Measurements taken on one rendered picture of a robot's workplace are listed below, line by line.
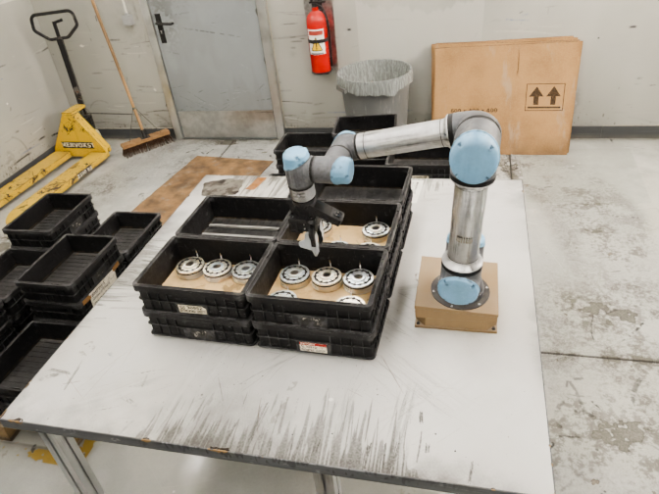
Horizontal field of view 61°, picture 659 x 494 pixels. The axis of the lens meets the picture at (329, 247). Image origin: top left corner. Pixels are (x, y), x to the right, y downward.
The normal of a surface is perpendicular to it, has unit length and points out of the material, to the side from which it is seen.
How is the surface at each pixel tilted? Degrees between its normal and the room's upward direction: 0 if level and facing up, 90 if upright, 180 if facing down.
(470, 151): 85
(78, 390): 0
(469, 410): 0
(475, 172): 84
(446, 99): 77
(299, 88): 90
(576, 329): 0
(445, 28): 90
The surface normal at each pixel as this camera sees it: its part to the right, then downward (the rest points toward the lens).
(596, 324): -0.10, -0.82
